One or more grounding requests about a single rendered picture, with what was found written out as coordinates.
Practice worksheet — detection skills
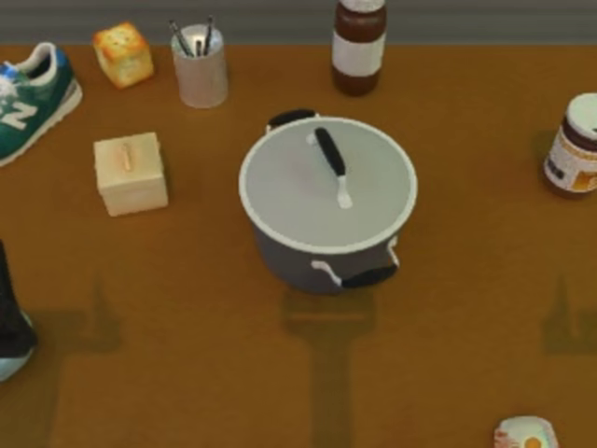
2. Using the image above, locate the white orange can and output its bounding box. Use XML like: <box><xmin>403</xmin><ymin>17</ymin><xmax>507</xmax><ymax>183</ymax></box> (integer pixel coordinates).
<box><xmin>493</xmin><ymin>415</ymin><xmax>559</xmax><ymax>448</ymax></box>

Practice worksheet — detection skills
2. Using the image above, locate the dark gray lidded kitchen pot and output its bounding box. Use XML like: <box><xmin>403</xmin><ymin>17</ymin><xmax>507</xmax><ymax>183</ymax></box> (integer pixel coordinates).
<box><xmin>238</xmin><ymin>108</ymin><xmax>420</xmax><ymax>296</ymax></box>

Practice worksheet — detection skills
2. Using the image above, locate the cream wooden box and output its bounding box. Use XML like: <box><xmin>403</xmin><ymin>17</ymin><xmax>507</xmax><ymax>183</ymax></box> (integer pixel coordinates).
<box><xmin>92</xmin><ymin>132</ymin><xmax>170</xmax><ymax>218</ymax></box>

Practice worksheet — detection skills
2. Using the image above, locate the white pen holder cup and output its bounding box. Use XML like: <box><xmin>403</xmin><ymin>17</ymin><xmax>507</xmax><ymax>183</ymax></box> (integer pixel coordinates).
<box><xmin>170</xmin><ymin>24</ymin><xmax>229</xmax><ymax>110</ymax></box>

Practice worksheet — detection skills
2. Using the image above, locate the brown bottle with white label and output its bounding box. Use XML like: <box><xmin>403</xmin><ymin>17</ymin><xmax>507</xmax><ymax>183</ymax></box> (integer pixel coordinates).
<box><xmin>330</xmin><ymin>0</ymin><xmax>388</xmax><ymax>98</ymax></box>

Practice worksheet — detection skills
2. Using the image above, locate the dark pen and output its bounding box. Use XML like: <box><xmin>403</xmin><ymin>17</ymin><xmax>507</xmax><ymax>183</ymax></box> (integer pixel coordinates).
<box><xmin>168</xmin><ymin>20</ymin><xmax>193</xmax><ymax>58</ymax></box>
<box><xmin>201</xmin><ymin>16</ymin><xmax>215</xmax><ymax>56</ymax></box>

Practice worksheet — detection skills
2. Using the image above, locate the toasted bread cube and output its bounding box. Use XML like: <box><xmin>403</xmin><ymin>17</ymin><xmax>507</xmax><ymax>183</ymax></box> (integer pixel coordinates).
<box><xmin>91</xmin><ymin>21</ymin><xmax>155</xmax><ymax>89</ymax></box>

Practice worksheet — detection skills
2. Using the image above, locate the brown jar with white lid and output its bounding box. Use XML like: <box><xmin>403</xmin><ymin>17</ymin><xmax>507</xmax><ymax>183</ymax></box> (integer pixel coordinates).
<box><xmin>542</xmin><ymin>92</ymin><xmax>597</xmax><ymax>199</ymax></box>

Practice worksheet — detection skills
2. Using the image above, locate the green white sneaker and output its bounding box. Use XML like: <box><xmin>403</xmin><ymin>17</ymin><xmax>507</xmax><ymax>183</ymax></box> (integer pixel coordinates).
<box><xmin>0</xmin><ymin>41</ymin><xmax>84</xmax><ymax>168</ymax></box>

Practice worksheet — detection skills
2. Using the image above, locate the black shoe with teal sole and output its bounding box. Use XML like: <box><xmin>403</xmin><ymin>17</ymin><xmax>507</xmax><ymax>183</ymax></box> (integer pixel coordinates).
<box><xmin>0</xmin><ymin>240</ymin><xmax>39</xmax><ymax>382</ymax></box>

